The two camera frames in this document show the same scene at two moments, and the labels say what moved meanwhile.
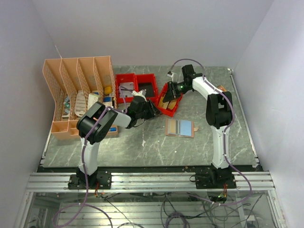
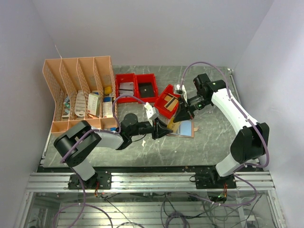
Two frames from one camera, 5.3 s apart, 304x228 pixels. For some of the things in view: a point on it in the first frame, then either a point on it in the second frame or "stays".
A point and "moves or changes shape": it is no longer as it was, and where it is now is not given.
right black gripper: (171, 93) to (182, 114)
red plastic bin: (147, 81) stays
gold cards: (164, 105) moves or changes shape
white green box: (93, 98) stays
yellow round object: (108, 90) stays
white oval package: (80, 105) stays
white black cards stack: (126, 89) stays
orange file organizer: (75, 83) stays
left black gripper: (156, 110) to (159, 129)
